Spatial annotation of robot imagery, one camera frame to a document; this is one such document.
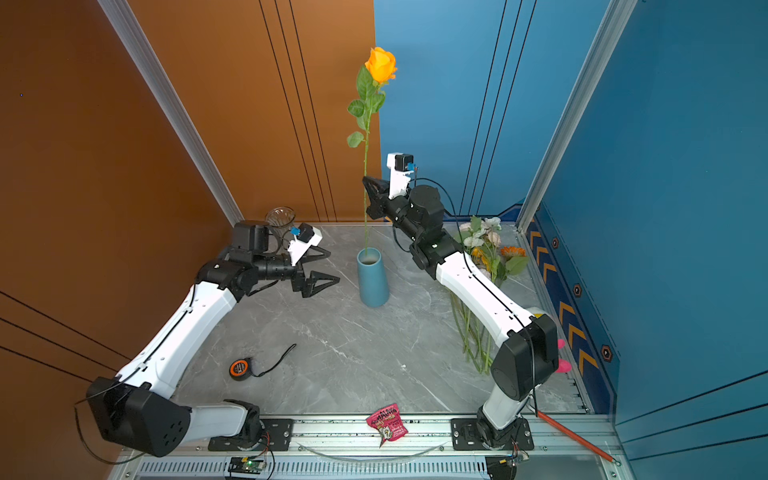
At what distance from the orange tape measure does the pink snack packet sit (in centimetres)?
36

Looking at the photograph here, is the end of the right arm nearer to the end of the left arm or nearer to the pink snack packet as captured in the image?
the end of the left arm

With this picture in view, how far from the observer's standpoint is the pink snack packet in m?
0.74

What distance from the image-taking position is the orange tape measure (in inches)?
32.4
